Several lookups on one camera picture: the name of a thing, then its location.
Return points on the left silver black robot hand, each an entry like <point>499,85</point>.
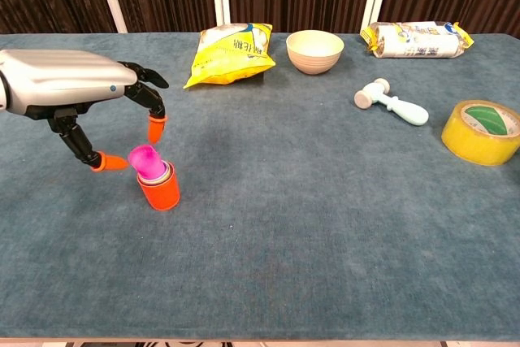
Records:
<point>61,76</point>

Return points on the pink plastic cup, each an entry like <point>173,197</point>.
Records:
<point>146,162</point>

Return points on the orange plastic cup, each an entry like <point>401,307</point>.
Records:
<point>160,198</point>

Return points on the yellow snack bag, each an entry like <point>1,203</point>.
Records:
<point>227,62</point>

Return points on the beige bowl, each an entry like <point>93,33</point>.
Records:
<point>315,60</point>

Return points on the teal table cloth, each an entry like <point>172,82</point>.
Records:
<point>284,221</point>

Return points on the pale blue toy hammer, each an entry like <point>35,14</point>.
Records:
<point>410,113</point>

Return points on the clear bread package yellow ends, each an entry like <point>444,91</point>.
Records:
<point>418,44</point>

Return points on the yellow packing tape roll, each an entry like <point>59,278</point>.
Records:
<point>467,144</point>

